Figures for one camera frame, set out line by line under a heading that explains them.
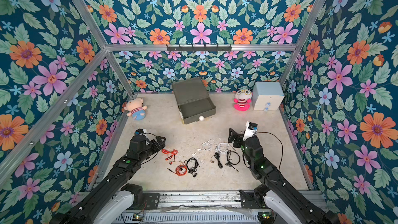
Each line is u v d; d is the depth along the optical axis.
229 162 0.86
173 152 0.90
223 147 0.91
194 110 0.88
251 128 0.67
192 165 0.86
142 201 0.72
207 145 0.93
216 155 0.88
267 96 0.95
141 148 0.66
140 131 0.75
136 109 1.01
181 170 0.84
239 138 0.69
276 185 0.51
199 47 0.93
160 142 0.76
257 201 0.65
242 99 1.08
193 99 0.89
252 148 0.57
